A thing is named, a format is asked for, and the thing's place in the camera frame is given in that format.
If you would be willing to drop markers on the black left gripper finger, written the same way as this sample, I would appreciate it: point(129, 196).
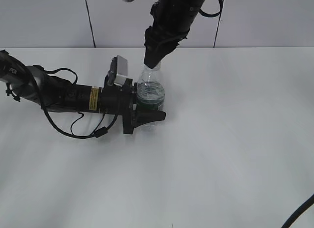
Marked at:
point(145, 116)

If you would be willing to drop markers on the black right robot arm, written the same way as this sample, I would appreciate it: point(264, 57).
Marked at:
point(171, 25)

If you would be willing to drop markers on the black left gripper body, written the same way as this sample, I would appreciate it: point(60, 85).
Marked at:
point(118, 100)

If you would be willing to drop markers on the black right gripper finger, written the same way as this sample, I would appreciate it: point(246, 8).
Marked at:
point(154, 54)

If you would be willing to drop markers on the clear Cestbon water bottle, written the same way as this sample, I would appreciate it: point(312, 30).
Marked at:
point(150, 88)

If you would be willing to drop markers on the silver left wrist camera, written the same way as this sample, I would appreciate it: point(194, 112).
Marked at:
point(118, 71)

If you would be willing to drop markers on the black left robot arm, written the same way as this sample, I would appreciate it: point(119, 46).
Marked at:
point(52, 93)

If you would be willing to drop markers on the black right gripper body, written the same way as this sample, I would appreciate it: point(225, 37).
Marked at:
point(160, 41)

